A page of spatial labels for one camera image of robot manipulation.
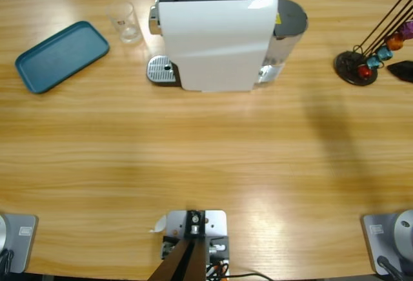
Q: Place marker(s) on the white paper tag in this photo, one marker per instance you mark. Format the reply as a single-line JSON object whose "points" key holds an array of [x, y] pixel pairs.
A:
{"points": [[159, 224]]}

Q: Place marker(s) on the dark camera mount post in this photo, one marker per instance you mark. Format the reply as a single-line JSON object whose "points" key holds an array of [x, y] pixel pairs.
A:
{"points": [[180, 265]]}

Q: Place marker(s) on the teal rectangular tray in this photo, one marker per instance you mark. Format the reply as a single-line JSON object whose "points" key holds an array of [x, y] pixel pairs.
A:
{"points": [[61, 56]]}

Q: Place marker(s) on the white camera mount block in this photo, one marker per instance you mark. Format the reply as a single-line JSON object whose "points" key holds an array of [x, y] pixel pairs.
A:
{"points": [[216, 223]]}

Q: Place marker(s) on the orange coffee capsule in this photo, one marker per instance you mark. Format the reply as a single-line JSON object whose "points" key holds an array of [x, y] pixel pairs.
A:
{"points": [[395, 41]]}

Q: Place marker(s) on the red coffee capsule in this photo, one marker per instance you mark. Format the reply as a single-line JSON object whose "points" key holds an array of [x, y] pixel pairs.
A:
{"points": [[365, 72]]}

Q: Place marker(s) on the black capsule stand with rods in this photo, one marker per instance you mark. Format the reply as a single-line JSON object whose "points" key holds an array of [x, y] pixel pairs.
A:
{"points": [[350, 68]]}

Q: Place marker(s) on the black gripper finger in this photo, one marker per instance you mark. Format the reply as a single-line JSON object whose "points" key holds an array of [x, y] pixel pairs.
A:
{"points": [[403, 71]]}

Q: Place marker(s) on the white capsule coffee machine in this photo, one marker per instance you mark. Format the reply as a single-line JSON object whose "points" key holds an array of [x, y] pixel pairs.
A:
{"points": [[213, 42]]}

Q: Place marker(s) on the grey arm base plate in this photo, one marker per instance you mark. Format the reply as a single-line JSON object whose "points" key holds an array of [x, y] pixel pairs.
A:
{"points": [[22, 245], [377, 242]]}

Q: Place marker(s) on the clear glass cup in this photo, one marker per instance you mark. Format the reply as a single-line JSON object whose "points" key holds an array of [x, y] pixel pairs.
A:
{"points": [[126, 22]]}

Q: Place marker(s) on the purple coffee capsule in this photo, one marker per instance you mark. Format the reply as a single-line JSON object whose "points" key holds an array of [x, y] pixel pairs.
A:
{"points": [[408, 29]]}

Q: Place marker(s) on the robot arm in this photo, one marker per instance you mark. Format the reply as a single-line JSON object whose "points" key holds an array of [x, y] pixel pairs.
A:
{"points": [[405, 232], [2, 232]]}

